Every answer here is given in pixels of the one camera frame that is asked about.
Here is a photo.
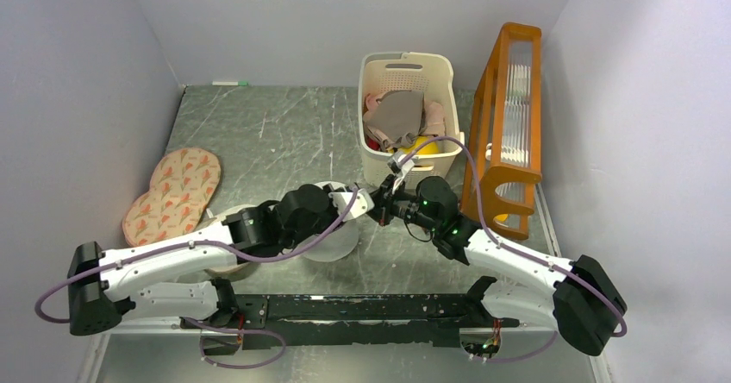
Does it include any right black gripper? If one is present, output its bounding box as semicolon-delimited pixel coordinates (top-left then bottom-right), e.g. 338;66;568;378
367;174;440;233

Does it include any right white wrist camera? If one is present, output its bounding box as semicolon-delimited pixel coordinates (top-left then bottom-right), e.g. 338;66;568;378
387;150;415;192

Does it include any beige round fabric pad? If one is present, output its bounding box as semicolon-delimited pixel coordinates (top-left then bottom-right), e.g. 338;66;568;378
205;205;261;276

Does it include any green white marker pen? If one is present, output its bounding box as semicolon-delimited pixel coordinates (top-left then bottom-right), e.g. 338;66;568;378
211;81;249;87

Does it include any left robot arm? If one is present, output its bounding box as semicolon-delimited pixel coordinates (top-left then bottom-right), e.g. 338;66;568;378
66;184;357;336

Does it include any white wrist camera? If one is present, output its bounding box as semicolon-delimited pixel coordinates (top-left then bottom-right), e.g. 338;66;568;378
387;150;415;192
328;187;375;222

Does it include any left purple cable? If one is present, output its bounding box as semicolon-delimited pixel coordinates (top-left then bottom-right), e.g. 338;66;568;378
34;185;361;370

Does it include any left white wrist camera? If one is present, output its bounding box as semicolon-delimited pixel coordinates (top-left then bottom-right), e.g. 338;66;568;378
328;187;375;222

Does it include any red cloth in basket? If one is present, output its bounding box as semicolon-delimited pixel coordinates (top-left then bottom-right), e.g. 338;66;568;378
365;136;381;151

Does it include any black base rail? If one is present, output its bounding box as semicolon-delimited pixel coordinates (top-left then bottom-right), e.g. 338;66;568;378
203;293;518;350

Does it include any yellow toy in basket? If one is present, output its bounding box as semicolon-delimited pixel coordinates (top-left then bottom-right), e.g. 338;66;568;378
398;135;440;155

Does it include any grey brown cloth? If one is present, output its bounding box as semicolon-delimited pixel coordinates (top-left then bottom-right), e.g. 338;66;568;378
363;91;424;150

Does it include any pink cloth in basket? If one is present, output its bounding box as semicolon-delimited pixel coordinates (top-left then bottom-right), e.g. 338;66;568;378
363;93;447;139

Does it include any cream plastic laundry basket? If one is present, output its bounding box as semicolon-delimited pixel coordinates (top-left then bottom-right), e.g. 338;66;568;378
356;52;465;189

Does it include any floral pink oven mitt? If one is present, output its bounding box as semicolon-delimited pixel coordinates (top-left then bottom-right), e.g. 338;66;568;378
122;148;222;248

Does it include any orange wooden rack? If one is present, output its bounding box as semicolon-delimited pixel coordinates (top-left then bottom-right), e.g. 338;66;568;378
460;22;542;241

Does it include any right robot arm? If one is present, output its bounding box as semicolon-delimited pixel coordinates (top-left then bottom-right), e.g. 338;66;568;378
368;175;627;356

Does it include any white mesh laundry bag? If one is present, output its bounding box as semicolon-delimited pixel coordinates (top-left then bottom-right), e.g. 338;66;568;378
296;180;359;262

